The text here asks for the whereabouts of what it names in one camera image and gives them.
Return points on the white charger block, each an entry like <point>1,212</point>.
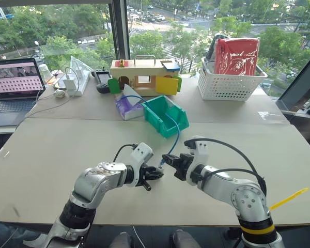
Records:
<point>69,84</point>

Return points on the clear plastic cup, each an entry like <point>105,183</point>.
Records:
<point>44,73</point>

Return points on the purple tissue pack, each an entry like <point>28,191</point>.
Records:
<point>126,108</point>

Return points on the grey laptop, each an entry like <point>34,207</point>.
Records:
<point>13,98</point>

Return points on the small white plug adapter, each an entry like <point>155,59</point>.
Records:
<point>79,73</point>

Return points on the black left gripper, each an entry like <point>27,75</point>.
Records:
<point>144,175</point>

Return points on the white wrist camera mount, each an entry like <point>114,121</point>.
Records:
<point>142,152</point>
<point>200,152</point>

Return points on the white power strip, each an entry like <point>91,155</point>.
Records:
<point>80,84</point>

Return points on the green plastic bin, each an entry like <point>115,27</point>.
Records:
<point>155,116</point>

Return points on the wooden toy lock box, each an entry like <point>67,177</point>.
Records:
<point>144,71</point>

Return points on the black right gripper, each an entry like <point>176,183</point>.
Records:
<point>184,165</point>

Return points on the white plastic basket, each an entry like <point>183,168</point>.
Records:
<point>227,86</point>

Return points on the red wrapped package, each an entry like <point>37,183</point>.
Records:
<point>236,56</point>

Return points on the clear triangular plastic stand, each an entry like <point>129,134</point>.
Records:
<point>78,64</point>

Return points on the black flat item in basket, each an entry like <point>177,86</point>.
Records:
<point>211,50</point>

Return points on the dark window frame post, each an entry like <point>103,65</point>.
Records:
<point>118,33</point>

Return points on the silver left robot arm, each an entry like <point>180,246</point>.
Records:
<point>98,178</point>

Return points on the dark slanted window frame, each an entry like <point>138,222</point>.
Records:
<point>299,85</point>

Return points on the dark rounded shape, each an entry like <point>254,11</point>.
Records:
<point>183,240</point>
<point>121,240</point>

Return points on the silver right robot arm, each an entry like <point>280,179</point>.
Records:
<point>237,188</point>

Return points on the black handheld controller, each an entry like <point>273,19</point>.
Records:
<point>102,81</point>

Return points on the white earbuds case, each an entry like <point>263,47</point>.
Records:
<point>59,93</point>

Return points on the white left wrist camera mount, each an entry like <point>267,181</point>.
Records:
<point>142,152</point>

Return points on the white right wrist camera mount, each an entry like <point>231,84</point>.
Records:
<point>200,152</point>

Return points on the white coupler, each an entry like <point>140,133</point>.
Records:
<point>160,168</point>

